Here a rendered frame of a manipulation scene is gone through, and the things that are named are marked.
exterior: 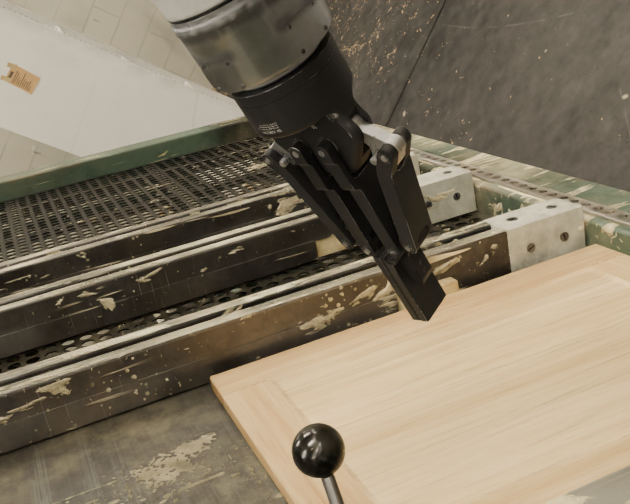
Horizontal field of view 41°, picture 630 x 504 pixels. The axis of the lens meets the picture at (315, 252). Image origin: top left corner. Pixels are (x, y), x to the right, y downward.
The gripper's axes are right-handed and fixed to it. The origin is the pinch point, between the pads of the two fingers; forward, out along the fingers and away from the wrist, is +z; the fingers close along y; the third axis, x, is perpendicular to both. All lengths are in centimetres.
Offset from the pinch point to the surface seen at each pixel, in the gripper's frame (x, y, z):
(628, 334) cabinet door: 22.3, -1.4, 32.4
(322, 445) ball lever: -14.9, 1.2, 1.0
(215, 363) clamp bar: -1.8, -39.8, 18.1
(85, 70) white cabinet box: 173, -375, 67
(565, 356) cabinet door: 15.8, -4.9, 29.2
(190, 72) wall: 286, -470, 141
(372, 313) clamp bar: 15.7, -31.6, 26.9
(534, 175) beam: 61, -37, 43
